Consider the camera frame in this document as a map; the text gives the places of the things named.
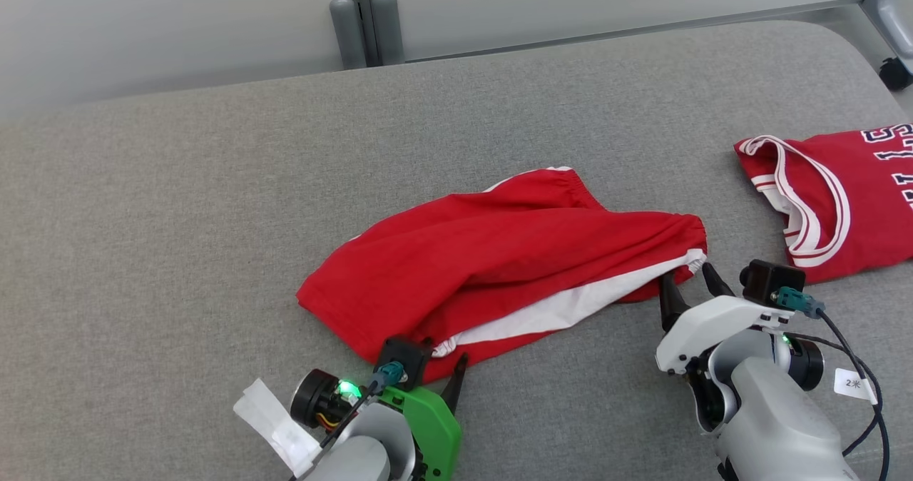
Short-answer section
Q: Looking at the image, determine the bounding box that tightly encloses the grey rounded post foot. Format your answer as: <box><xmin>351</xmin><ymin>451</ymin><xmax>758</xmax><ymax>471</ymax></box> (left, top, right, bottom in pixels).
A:
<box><xmin>330</xmin><ymin>0</ymin><xmax>367</xmax><ymax>70</ymax></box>
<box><xmin>371</xmin><ymin>0</ymin><xmax>405</xmax><ymax>66</ymax></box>

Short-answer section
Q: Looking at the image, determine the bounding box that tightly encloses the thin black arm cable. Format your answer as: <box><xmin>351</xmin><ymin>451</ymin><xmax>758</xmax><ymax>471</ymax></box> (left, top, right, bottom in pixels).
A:
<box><xmin>289</xmin><ymin>388</ymin><xmax>380</xmax><ymax>481</ymax></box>
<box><xmin>783</xmin><ymin>308</ymin><xmax>892</xmax><ymax>481</ymax></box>

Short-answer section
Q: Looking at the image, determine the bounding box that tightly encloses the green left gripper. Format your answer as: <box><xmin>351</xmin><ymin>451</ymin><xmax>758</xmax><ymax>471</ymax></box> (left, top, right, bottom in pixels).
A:
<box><xmin>377</xmin><ymin>353</ymin><xmax>470</xmax><ymax>481</ymax></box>

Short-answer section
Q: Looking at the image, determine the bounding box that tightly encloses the grey fabric sofa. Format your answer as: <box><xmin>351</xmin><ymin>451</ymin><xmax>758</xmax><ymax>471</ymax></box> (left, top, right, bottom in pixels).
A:
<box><xmin>0</xmin><ymin>21</ymin><xmax>913</xmax><ymax>481</ymax></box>

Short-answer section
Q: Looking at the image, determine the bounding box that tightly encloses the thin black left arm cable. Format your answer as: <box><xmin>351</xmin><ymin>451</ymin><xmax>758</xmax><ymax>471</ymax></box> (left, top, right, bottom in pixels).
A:
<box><xmin>289</xmin><ymin>388</ymin><xmax>380</xmax><ymax>481</ymax></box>

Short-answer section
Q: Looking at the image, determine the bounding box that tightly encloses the grey metal frame leg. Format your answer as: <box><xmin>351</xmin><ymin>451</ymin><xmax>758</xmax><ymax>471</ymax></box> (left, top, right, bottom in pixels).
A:
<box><xmin>859</xmin><ymin>0</ymin><xmax>913</xmax><ymax>41</ymax></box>

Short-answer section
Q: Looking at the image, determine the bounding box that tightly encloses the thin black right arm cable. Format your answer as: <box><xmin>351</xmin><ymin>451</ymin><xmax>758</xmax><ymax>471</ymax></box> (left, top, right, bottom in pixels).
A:
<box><xmin>783</xmin><ymin>308</ymin><xmax>892</xmax><ymax>481</ymax></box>

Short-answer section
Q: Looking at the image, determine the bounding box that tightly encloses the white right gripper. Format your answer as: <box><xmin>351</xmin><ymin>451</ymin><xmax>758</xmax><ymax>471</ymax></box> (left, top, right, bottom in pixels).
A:
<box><xmin>654</xmin><ymin>262</ymin><xmax>797</xmax><ymax>375</ymax></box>

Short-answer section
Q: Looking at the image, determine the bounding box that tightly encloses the small white printed label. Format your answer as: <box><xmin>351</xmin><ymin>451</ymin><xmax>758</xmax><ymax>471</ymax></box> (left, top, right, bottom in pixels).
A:
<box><xmin>832</xmin><ymin>368</ymin><xmax>879</xmax><ymax>405</ymax></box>

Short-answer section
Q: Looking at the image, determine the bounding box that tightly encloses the grey partition frame post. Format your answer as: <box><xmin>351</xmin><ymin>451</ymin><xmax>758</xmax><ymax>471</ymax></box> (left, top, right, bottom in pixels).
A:
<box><xmin>327</xmin><ymin>0</ymin><xmax>382</xmax><ymax>68</ymax></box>

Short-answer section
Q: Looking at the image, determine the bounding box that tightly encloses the red jersey white striped trim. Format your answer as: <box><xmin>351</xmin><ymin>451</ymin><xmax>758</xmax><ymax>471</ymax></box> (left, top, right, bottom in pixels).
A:
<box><xmin>734</xmin><ymin>122</ymin><xmax>913</xmax><ymax>286</ymax></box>

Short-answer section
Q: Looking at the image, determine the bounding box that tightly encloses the black caster wheel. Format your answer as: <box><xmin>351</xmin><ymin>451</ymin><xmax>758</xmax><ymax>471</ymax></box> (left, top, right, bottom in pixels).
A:
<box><xmin>878</xmin><ymin>56</ymin><xmax>913</xmax><ymax>92</ymax></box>

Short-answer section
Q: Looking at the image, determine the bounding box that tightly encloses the red shorts white trim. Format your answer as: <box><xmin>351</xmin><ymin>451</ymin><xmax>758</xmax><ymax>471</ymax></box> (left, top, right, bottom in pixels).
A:
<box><xmin>296</xmin><ymin>166</ymin><xmax>709</xmax><ymax>385</ymax></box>

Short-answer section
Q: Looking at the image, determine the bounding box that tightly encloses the white crumpled paper tag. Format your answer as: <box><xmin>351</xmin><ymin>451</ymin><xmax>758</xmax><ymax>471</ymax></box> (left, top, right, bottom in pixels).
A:
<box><xmin>233</xmin><ymin>377</ymin><xmax>323</xmax><ymax>479</ymax></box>

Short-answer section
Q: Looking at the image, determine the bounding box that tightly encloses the teal cable connector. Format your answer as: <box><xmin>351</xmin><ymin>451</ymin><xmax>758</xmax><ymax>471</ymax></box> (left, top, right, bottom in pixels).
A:
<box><xmin>367</xmin><ymin>362</ymin><xmax>409</xmax><ymax>397</ymax></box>
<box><xmin>773</xmin><ymin>286</ymin><xmax>827</xmax><ymax>320</ymax></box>

